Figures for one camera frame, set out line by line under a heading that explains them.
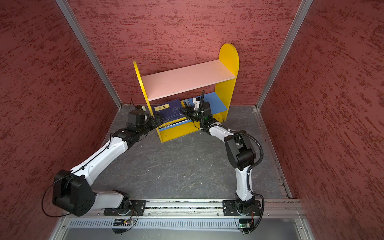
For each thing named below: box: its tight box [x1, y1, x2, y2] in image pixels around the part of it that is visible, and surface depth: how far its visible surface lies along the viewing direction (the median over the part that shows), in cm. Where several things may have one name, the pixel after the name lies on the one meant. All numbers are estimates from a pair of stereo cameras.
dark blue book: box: [151, 98, 186, 124], surface depth 91 cm
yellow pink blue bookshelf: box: [133, 43, 240, 143], surface depth 82 cm
